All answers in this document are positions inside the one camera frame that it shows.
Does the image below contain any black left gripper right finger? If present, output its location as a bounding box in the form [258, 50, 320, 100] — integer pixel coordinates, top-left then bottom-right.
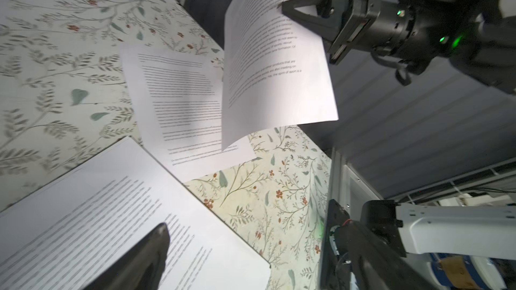
[343, 225, 435, 289]

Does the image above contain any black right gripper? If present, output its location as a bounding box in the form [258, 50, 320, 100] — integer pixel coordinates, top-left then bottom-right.
[281, 0, 500, 74]

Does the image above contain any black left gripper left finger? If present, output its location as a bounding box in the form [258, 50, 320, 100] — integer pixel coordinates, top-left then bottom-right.
[83, 222, 170, 290]

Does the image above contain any white printed sheet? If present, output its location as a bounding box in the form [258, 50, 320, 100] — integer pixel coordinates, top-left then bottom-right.
[1, 138, 271, 289]
[222, 0, 339, 147]
[120, 44, 255, 183]

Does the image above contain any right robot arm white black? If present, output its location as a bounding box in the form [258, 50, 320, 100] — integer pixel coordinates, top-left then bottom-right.
[282, 0, 515, 289]

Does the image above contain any floral table mat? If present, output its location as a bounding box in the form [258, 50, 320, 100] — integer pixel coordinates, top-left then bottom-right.
[1, 0, 331, 289]

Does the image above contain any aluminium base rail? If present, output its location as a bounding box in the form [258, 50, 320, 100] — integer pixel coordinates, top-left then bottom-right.
[318, 148, 388, 290]

